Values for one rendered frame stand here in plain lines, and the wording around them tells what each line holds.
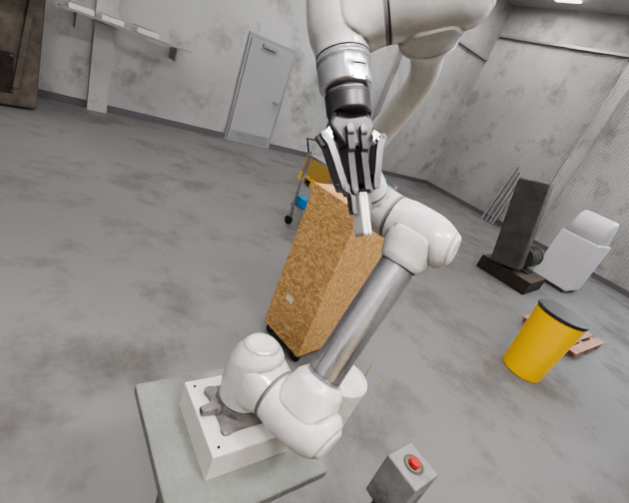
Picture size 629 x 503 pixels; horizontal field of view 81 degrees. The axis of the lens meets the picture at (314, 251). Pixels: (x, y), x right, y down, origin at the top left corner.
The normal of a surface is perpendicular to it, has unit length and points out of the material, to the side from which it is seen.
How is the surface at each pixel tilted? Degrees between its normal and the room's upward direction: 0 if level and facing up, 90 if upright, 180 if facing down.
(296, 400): 62
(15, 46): 90
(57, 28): 90
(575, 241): 90
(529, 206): 90
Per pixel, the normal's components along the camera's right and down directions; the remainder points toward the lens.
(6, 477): 0.34, -0.85
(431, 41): 0.01, 0.95
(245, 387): -0.50, 0.08
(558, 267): -0.79, -0.03
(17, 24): 0.66, 0.52
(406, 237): -0.44, -0.14
